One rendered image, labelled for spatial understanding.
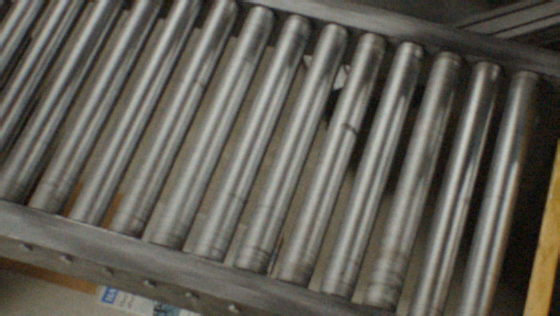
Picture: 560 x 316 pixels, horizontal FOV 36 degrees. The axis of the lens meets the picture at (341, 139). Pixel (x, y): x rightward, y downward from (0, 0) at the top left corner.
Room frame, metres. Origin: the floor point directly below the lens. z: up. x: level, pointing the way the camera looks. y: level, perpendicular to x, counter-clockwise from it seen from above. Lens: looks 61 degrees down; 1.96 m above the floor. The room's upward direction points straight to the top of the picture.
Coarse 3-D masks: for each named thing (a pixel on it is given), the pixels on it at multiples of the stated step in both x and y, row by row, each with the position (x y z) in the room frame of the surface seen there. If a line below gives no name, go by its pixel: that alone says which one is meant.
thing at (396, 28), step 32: (256, 0) 0.91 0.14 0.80; (288, 0) 0.91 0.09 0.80; (320, 0) 0.91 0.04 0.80; (320, 32) 0.87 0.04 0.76; (352, 32) 0.85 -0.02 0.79; (384, 32) 0.84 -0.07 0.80; (416, 32) 0.84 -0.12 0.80; (448, 32) 0.84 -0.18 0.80; (384, 64) 0.84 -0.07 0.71; (512, 64) 0.78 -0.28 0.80; (544, 64) 0.78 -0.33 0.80; (544, 96) 0.76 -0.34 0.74
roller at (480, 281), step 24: (528, 72) 0.76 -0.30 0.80; (528, 96) 0.72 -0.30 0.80; (504, 120) 0.68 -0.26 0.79; (528, 120) 0.68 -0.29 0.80; (504, 144) 0.63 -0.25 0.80; (528, 144) 0.64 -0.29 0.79; (504, 168) 0.59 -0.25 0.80; (504, 192) 0.55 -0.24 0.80; (480, 216) 0.52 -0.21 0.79; (504, 216) 0.51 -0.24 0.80; (480, 240) 0.48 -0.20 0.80; (504, 240) 0.48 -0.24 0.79; (480, 264) 0.44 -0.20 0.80; (480, 288) 0.40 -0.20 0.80; (456, 312) 0.37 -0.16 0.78; (480, 312) 0.37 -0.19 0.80
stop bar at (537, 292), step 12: (552, 180) 0.56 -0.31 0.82; (552, 192) 0.54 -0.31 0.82; (552, 204) 0.52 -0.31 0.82; (552, 216) 0.50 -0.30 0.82; (552, 228) 0.48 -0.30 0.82; (540, 240) 0.47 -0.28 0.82; (552, 240) 0.47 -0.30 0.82; (540, 252) 0.45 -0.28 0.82; (552, 252) 0.45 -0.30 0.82; (540, 264) 0.43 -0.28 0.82; (552, 264) 0.43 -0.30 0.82; (540, 276) 0.41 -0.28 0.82; (552, 276) 0.41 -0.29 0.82; (540, 288) 0.39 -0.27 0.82; (528, 300) 0.38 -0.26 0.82; (540, 300) 0.38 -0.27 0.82; (528, 312) 0.36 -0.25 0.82; (540, 312) 0.36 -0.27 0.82
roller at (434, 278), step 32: (480, 64) 0.78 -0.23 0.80; (480, 96) 0.72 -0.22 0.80; (480, 128) 0.66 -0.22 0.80; (448, 160) 0.61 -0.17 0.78; (480, 160) 0.61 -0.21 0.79; (448, 192) 0.55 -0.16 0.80; (448, 224) 0.50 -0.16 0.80; (448, 256) 0.45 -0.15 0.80; (416, 288) 0.41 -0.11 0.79; (448, 288) 0.41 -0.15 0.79
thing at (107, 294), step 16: (160, 208) 0.88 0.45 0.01; (240, 224) 0.84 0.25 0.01; (144, 240) 0.80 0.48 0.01; (192, 240) 0.80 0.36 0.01; (240, 240) 0.80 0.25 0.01; (112, 288) 0.68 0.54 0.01; (112, 304) 0.64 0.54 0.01; (128, 304) 0.64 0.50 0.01; (144, 304) 0.64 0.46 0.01; (160, 304) 0.64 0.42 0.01
